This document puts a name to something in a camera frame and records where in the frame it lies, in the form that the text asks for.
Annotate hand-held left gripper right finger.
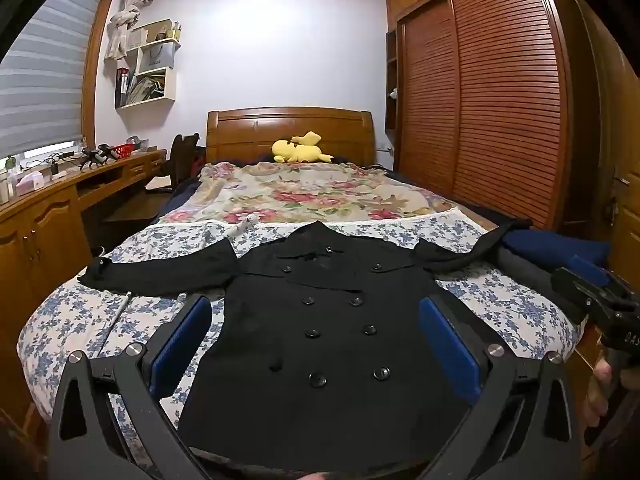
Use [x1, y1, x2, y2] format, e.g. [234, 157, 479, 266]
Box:
[419, 293, 584, 480]

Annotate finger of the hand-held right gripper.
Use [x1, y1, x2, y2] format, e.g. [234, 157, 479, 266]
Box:
[551, 267, 608, 327]
[570, 255, 623, 291]

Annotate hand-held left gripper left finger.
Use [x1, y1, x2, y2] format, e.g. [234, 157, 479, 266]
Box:
[47, 294, 213, 480]

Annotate black double-breasted coat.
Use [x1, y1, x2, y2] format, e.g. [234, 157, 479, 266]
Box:
[77, 220, 534, 480]

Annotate person's right hand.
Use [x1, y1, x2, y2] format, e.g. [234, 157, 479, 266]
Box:
[582, 360, 615, 427]

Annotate folded navy cloth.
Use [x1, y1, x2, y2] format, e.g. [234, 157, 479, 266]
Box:
[501, 228, 612, 267]

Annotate blue floral bed sheet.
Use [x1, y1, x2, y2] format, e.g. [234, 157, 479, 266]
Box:
[17, 210, 583, 463]

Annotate wooden door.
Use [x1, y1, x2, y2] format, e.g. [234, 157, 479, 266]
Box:
[585, 5, 640, 311]

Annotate small white plush toy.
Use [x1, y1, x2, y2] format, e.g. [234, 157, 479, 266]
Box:
[234, 213, 261, 237]

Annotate wooden desk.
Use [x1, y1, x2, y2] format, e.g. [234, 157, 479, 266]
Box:
[0, 147, 169, 428]

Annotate dark office chair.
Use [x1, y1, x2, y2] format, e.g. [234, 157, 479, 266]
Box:
[145, 132, 201, 196]

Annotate wooden slatted wardrobe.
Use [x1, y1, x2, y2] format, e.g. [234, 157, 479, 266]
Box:
[384, 0, 601, 233]

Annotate pink floral quilt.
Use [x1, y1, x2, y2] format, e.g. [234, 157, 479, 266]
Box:
[157, 160, 457, 227]

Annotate black tools on desk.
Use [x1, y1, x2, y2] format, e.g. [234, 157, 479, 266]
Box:
[79, 144, 119, 168]

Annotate pink box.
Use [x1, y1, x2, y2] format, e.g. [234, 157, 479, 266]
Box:
[16, 172, 44, 196]

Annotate yellow plush toy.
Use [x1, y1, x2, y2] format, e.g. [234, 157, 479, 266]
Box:
[271, 131, 334, 164]

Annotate wooden bed headboard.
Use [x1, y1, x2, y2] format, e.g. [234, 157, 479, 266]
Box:
[206, 106, 375, 167]

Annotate black binder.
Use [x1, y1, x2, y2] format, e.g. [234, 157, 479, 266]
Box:
[115, 67, 132, 109]

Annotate white paper bag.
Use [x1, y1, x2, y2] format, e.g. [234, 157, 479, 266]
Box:
[137, 41, 176, 74]

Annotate grey window blind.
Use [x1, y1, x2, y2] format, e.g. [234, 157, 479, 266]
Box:
[0, 0, 109, 162]

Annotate white wall shelf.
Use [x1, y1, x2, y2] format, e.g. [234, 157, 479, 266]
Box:
[114, 19, 183, 110]

